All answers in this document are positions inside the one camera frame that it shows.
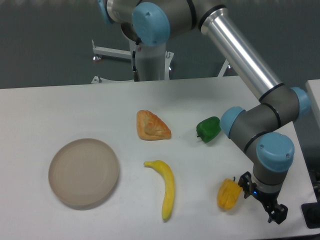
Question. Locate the orange triangular pastry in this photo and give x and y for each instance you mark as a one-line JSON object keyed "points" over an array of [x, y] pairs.
{"points": [[150, 127]]}

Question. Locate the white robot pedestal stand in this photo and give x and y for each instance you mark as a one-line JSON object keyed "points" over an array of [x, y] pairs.
{"points": [[149, 63]]}

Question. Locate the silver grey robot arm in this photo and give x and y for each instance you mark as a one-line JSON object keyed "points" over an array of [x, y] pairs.
{"points": [[149, 24]]}

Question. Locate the white side table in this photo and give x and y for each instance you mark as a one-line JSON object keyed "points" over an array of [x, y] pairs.
{"points": [[313, 88]]}

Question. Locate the black device at right edge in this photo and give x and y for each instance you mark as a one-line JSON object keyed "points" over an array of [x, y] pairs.
{"points": [[311, 211]]}

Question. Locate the yellow banana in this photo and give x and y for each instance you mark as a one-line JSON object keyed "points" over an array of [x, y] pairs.
{"points": [[167, 175]]}

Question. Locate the beige round plate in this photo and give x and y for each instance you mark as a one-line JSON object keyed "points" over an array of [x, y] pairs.
{"points": [[84, 173]]}

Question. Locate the yellow bell pepper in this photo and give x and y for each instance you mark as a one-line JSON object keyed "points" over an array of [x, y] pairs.
{"points": [[228, 194]]}

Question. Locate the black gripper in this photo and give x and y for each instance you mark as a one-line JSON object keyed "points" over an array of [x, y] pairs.
{"points": [[267, 195]]}

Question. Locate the green bell pepper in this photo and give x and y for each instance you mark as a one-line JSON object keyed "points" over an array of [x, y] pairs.
{"points": [[208, 129]]}

